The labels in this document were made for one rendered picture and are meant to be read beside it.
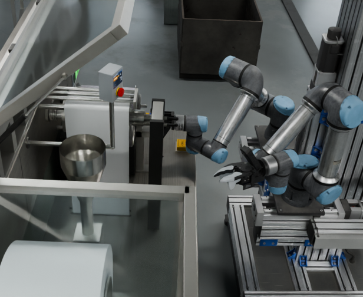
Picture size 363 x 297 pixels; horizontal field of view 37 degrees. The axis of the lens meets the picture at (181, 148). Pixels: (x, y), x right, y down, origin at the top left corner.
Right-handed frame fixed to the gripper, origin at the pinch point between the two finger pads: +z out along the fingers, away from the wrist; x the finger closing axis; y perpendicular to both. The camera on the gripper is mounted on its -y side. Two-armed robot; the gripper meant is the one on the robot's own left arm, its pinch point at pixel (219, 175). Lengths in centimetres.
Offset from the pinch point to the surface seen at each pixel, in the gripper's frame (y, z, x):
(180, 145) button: 23, -17, 64
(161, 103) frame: -23.6, 12.1, 22.7
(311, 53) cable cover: 86, -280, 266
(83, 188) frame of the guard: -33, 61, -31
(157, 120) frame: -22.3, 18.7, 12.9
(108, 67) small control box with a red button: -49, 38, 6
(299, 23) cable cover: 77, -317, 333
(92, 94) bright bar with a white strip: -27, 34, 36
